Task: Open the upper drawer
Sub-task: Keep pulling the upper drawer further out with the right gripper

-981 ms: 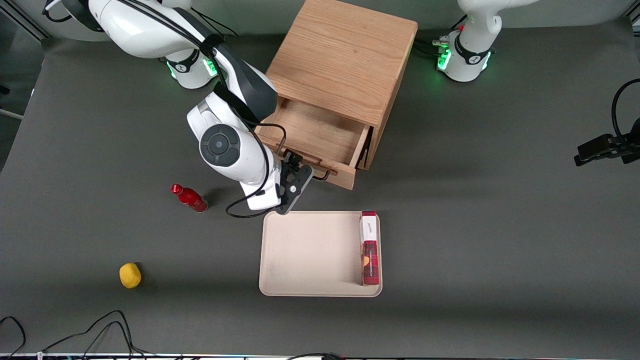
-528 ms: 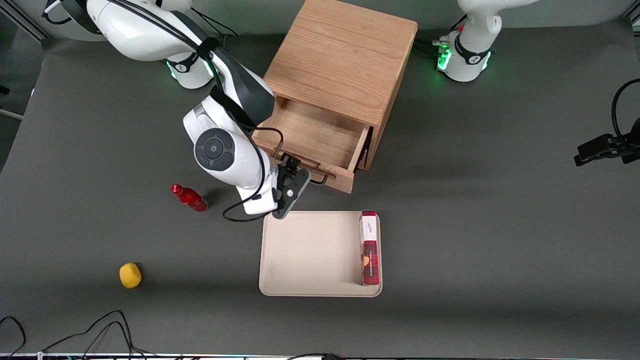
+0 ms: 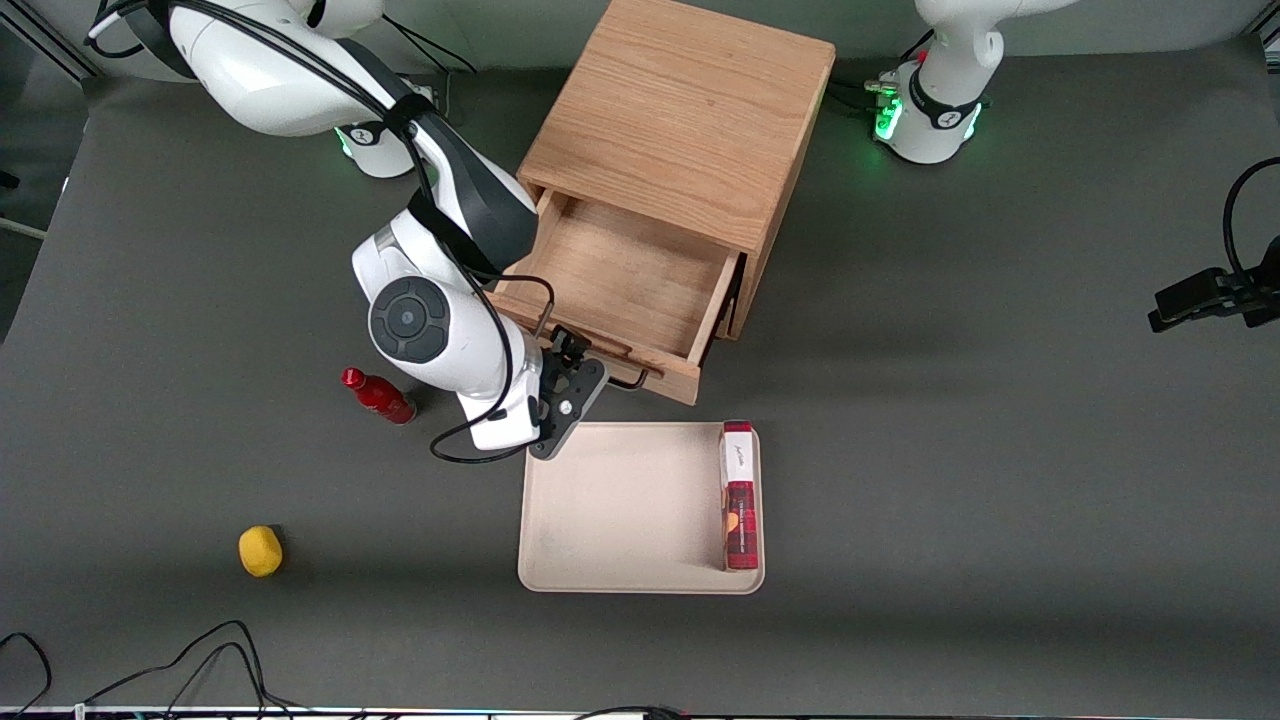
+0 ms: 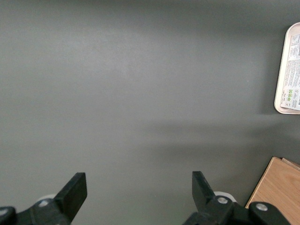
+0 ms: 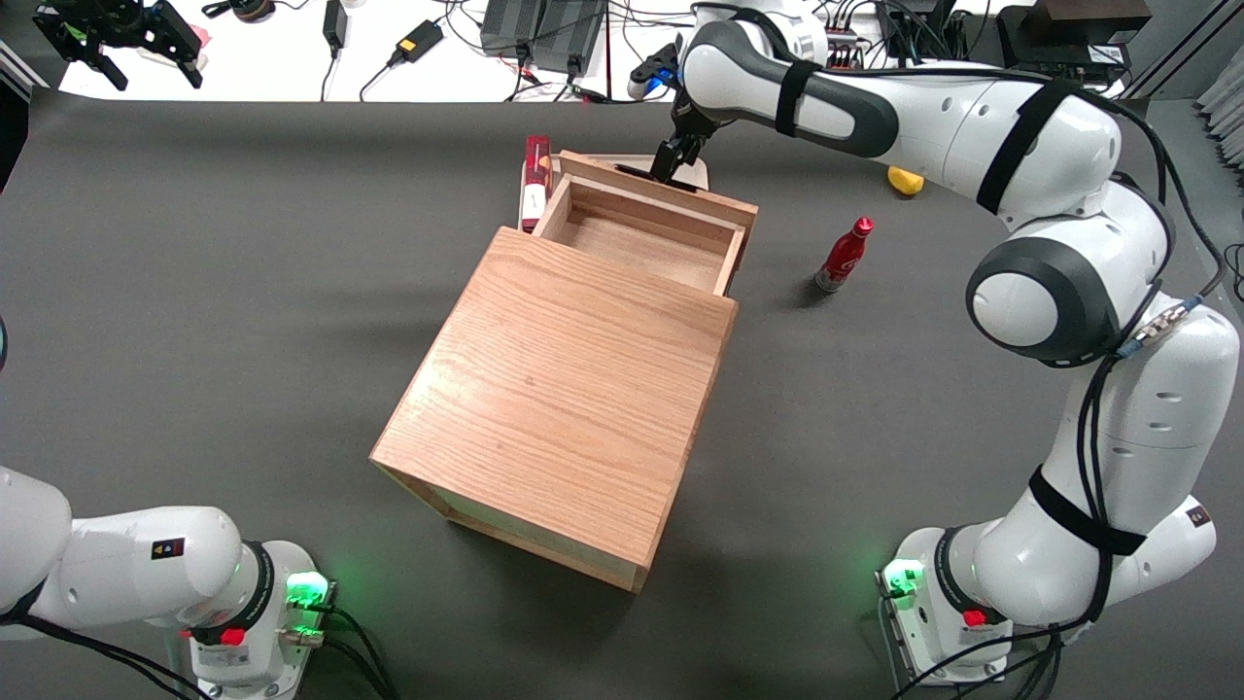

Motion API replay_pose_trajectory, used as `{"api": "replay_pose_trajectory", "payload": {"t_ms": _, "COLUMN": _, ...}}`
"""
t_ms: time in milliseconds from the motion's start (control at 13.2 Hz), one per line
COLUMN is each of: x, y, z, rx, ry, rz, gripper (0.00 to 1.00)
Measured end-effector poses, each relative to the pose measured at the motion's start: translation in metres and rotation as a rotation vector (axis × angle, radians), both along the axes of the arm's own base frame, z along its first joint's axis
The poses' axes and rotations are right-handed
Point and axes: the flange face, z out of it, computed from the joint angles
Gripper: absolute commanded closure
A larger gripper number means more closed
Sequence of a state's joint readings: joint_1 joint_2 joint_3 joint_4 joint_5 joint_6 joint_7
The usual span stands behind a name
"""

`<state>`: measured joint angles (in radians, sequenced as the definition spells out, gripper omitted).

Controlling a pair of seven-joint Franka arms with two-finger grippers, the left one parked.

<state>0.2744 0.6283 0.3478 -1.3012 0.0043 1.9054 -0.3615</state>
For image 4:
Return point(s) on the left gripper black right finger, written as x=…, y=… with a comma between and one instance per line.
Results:
x=204, y=199

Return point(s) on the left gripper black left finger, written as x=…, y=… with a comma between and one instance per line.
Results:
x=68, y=201

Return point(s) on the wooden drawer cabinet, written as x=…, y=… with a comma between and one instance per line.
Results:
x=276, y=187

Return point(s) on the beige plastic tray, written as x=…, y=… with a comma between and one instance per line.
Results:
x=278, y=104

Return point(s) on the red cookie box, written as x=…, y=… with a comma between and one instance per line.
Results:
x=293, y=70

